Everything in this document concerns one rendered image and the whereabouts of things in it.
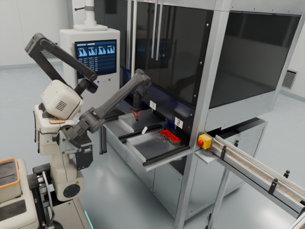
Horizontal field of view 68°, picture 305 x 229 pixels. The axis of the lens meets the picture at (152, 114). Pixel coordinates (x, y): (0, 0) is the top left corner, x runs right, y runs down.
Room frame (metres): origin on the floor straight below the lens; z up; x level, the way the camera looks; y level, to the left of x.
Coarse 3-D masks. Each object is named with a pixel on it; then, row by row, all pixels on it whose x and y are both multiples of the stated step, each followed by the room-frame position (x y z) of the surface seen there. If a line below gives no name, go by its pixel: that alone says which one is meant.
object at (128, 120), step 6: (126, 114) 1.74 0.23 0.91; (132, 114) 1.77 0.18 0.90; (144, 114) 1.82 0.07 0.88; (150, 114) 1.83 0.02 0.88; (120, 120) 1.66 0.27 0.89; (126, 120) 1.68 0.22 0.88; (132, 120) 1.69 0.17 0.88; (138, 120) 1.70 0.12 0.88; (144, 120) 1.71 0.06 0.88; (150, 120) 1.72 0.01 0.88; (156, 120) 1.73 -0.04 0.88; (162, 120) 1.74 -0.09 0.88; (126, 126) 1.58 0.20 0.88; (132, 126) 1.59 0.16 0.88; (138, 126) 1.60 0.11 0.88; (144, 126) 1.61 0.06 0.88; (150, 126) 1.58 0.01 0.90; (132, 132) 1.50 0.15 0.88
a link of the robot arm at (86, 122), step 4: (92, 112) 1.03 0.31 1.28; (88, 116) 0.99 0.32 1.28; (92, 116) 1.00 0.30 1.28; (80, 120) 0.96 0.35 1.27; (84, 120) 0.97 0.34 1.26; (88, 120) 0.98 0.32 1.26; (92, 120) 0.98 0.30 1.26; (96, 120) 0.99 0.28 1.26; (80, 124) 0.95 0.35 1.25; (84, 124) 0.95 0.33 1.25; (88, 124) 0.97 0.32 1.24; (84, 128) 0.94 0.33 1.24; (88, 128) 0.96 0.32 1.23
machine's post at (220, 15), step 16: (224, 0) 1.32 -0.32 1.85; (224, 16) 1.34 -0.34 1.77; (224, 32) 1.36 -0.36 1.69; (208, 48) 1.36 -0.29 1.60; (208, 64) 1.34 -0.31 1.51; (208, 80) 1.32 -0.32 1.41; (208, 96) 1.34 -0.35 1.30; (192, 128) 1.36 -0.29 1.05; (192, 144) 1.34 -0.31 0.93; (192, 160) 1.33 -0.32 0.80; (192, 176) 1.35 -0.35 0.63; (176, 224) 1.35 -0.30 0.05
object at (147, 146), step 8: (136, 136) 1.40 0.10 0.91; (144, 136) 1.45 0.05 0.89; (152, 136) 1.47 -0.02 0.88; (128, 144) 1.33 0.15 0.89; (136, 144) 1.34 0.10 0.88; (144, 144) 1.35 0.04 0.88; (152, 144) 1.36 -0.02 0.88; (160, 144) 1.37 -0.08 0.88; (168, 144) 1.38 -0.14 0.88; (184, 144) 1.35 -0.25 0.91; (136, 152) 1.24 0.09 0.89; (144, 152) 1.26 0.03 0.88; (152, 152) 1.27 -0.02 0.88; (160, 152) 1.28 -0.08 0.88; (168, 152) 1.26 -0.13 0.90; (144, 160) 1.16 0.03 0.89
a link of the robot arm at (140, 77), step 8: (136, 72) 1.17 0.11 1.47; (136, 80) 1.14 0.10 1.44; (144, 80) 1.14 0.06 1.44; (128, 88) 1.11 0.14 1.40; (112, 96) 1.08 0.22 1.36; (120, 96) 1.08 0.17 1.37; (104, 104) 1.05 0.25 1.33; (112, 104) 1.05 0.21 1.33; (88, 112) 1.01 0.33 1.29; (96, 112) 1.01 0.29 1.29; (104, 112) 1.02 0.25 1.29; (104, 120) 1.00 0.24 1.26; (96, 128) 0.96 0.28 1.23
